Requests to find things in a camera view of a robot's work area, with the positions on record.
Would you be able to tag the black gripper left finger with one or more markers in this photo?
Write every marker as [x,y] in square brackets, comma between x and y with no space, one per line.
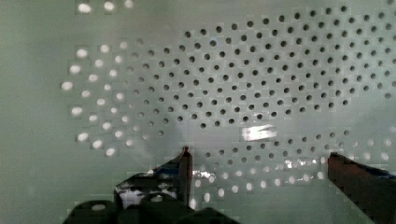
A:
[172,178]

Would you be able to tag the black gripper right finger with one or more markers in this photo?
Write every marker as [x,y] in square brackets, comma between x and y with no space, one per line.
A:
[373,190]

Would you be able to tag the mint green oval strainer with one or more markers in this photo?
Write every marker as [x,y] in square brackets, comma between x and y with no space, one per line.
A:
[261,92]

